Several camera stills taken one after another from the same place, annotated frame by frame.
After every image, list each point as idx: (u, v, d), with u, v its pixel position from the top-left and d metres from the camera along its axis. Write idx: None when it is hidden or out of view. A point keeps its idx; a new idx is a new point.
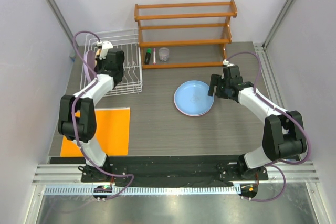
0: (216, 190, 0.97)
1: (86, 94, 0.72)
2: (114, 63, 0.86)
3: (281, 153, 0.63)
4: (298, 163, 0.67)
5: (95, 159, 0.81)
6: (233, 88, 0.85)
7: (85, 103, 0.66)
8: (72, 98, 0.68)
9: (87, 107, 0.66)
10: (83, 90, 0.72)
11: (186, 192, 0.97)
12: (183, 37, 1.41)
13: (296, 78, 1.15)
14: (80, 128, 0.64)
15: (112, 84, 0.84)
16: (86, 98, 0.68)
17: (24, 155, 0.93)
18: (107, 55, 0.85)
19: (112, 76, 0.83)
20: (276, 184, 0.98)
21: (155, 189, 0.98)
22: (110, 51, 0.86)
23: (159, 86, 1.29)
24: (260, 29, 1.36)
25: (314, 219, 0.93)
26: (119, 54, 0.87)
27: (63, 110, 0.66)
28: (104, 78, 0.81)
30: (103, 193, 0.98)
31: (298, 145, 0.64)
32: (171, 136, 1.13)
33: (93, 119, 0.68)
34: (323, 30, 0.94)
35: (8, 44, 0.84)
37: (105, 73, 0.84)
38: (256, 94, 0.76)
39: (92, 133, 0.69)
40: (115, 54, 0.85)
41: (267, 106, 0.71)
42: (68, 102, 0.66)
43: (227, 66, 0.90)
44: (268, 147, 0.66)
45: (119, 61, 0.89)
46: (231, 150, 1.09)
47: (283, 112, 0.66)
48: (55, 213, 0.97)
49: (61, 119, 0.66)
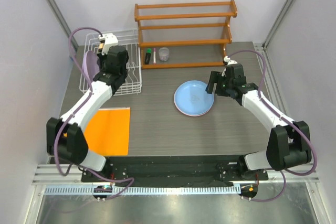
0: (216, 190, 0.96)
1: (76, 116, 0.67)
2: (115, 65, 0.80)
3: (286, 165, 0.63)
4: (306, 173, 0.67)
5: (94, 165, 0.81)
6: (237, 89, 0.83)
7: (70, 132, 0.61)
8: (59, 123, 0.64)
9: (73, 137, 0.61)
10: (72, 112, 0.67)
11: (186, 192, 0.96)
12: (183, 37, 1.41)
13: (296, 78, 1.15)
14: (67, 156, 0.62)
15: (111, 92, 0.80)
16: (74, 125, 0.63)
17: (24, 155, 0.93)
18: (108, 56, 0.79)
19: (109, 84, 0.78)
20: (276, 184, 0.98)
21: (155, 189, 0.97)
22: (112, 50, 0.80)
23: (159, 86, 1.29)
24: (260, 29, 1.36)
25: (314, 219, 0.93)
26: (122, 54, 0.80)
27: (50, 136, 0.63)
28: (101, 88, 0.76)
30: (103, 193, 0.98)
31: (303, 155, 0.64)
32: (171, 136, 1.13)
33: (82, 144, 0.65)
34: (323, 30, 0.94)
35: (8, 44, 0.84)
37: (104, 79, 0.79)
38: (260, 99, 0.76)
39: (81, 157, 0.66)
40: (116, 55, 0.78)
41: (273, 114, 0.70)
42: (54, 127, 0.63)
43: (230, 65, 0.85)
44: (273, 157, 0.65)
45: (122, 62, 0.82)
46: (231, 150, 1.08)
47: (290, 123, 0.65)
48: (55, 213, 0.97)
49: (49, 144, 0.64)
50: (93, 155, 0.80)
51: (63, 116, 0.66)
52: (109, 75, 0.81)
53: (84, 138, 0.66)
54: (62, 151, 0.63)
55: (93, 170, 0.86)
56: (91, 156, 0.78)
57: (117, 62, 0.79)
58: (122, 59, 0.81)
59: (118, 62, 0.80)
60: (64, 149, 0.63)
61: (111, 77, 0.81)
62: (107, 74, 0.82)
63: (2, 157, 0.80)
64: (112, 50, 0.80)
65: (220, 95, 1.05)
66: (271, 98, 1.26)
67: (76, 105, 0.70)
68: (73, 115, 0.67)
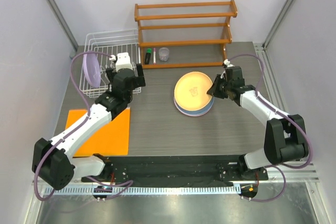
0: (216, 190, 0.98)
1: (65, 141, 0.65)
2: (119, 91, 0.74)
3: (282, 158, 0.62)
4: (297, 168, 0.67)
5: (90, 172, 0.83)
6: (234, 91, 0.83)
7: (55, 158, 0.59)
8: (48, 145, 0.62)
9: (58, 164, 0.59)
10: (61, 137, 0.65)
11: (186, 192, 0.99)
12: (182, 37, 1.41)
13: (296, 78, 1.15)
14: (49, 181, 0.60)
15: (109, 117, 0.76)
16: (61, 151, 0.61)
17: (23, 155, 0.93)
18: (114, 81, 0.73)
19: (109, 110, 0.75)
20: (276, 184, 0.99)
21: (155, 189, 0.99)
22: (120, 74, 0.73)
23: (158, 86, 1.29)
24: (260, 29, 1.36)
25: (314, 218, 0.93)
26: (128, 80, 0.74)
27: (35, 157, 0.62)
28: (98, 115, 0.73)
30: (104, 193, 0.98)
31: (300, 149, 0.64)
32: (171, 136, 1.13)
33: (66, 172, 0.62)
34: (323, 30, 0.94)
35: (8, 44, 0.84)
37: (106, 103, 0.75)
38: (257, 97, 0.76)
39: (62, 183, 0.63)
40: (122, 82, 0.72)
41: (269, 109, 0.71)
42: (41, 149, 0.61)
43: (229, 67, 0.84)
44: (270, 151, 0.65)
45: (129, 86, 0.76)
46: (232, 150, 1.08)
47: (285, 116, 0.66)
48: (55, 213, 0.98)
49: (34, 164, 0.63)
50: (88, 164, 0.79)
51: (52, 139, 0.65)
52: (113, 99, 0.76)
53: (70, 165, 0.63)
54: (44, 173, 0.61)
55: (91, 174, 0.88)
56: (85, 165, 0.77)
57: (122, 87, 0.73)
58: (128, 84, 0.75)
59: (123, 88, 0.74)
60: (46, 174, 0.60)
61: (114, 102, 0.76)
62: (110, 97, 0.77)
63: (2, 157, 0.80)
64: (120, 74, 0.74)
65: (218, 96, 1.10)
66: (271, 98, 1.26)
67: (69, 129, 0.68)
68: (63, 139, 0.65)
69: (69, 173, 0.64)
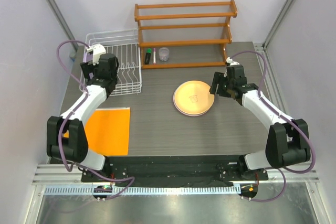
0: (216, 190, 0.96)
1: (75, 113, 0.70)
2: (106, 71, 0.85)
3: (284, 162, 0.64)
4: (303, 171, 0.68)
5: (94, 165, 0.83)
6: (237, 89, 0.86)
7: (73, 126, 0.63)
8: (60, 120, 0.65)
9: (76, 130, 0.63)
10: (71, 109, 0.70)
11: (186, 192, 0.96)
12: (183, 37, 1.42)
13: (296, 78, 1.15)
14: (70, 153, 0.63)
15: (105, 94, 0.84)
16: (75, 120, 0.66)
17: (23, 155, 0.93)
18: (99, 63, 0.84)
19: (103, 87, 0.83)
20: (276, 184, 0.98)
21: (156, 189, 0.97)
22: (103, 57, 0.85)
23: (158, 86, 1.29)
24: (260, 29, 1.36)
25: (314, 219, 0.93)
26: (112, 61, 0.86)
27: (50, 135, 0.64)
28: (95, 92, 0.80)
30: (103, 193, 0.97)
31: (302, 153, 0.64)
32: (171, 136, 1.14)
33: (83, 141, 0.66)
34: (323, 30, 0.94)
35: (8, 44, 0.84)
37: (97, 84, 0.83)
38: (260, 98, 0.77)
39: (83, 156, 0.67)
40: (107, 62, 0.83)
41: (272, 113, 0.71)
42: (55, 125, 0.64)
43: (231, 66, 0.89)
44: (272, 156, 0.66)
45: (113, 67, 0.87)
46: (232, 150, 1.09)
47: (289, 120, 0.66)
48: (55, 213, 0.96)
49: (50, 144, 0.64)
50: (92, 155, 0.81)
51: (63, 114, 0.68)
52: (103, 80, 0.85)
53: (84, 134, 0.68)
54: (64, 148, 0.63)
55: (94, 170, 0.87)
56: (90, 156, 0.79)
57: (108, 67, 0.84)
58: (112, 65, 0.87)
59: (109, 68, 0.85)
60: (67, 147, 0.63)
61: (105, 81, 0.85)
62: (100, 79, 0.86)
63: (2, 157, 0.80)
64: (103, 57, 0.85)
65: (223, 96, 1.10)
66: (271, 98, 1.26)
67: (75, 104, 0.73)
68: (73, 112, 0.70)
69: (85, 143, 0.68)
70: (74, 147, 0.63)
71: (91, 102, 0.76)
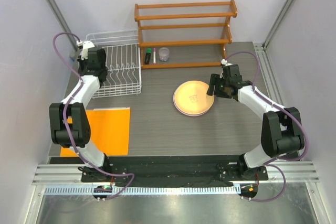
0: (216, 190, 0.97)
1: (75, 98, 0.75)
2: (96, 62, 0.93)
3: (280, 149, 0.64)
4: (294, 159, 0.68)
5: (95, 160, 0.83)
6: (233, 86, 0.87)
7: (76, 108, 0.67)
8: (61, 106, 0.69)
9: (79, 111, 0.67)
10: (71, 95, 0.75)
11: (186, 192, 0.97)
12: (183, 38, 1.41)
13: (296, 78, 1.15)
14: (75, 135, 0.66)
15: (98, 83, 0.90)
16: (76, 103, 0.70)
17: (23, 155, 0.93)
18: (88, 55, 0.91)
19: (96, 75, 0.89)
20: (276, 184, 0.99)
21: (155, 189, 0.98)
22: (91, 50, 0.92)
23: (159, 86, 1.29)
24: (259, 29, 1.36)
25: (314, 218, 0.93)
26: (100, 53, 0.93)
27: (54, 120, 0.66)
28: (89, 80, 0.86)
30: (103, 193, 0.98)
31: (296, 141, 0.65)
32: (172, 136, 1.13)
33: (85, 124, 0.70)
34: (323, 30, 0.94)
35: (8, 45, 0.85)
37: (90, 74, 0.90)
38: (254, 92, 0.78)
39: (87, 138, 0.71)
40: (96, 53, 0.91)
41: (265, 103, 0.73)
42: (58, 109, 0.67)
43: (226, 66, 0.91)
44: (268, 144, 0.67)
45: (102, 59, 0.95)
46: (231, 150, 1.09)
47: (281, 108, 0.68)
48: (55, 213, 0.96)
49: (54, 129, 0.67)
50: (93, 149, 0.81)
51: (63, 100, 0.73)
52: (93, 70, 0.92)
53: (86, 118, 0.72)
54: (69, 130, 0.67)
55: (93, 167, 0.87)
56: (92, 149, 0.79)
57: (97, 57, 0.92)
58: (101, 57, 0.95)
59: (98, 59, 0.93)
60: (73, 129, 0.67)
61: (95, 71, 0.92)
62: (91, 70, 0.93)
63: (3, 157, 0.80)
64: (91, 49, 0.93)
65: (220, 96, 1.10)
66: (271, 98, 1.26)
67: (74, 89, 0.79)
68: (73, 97, 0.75)
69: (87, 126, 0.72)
70: (80, 128, 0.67)
71: (87, 87, 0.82)
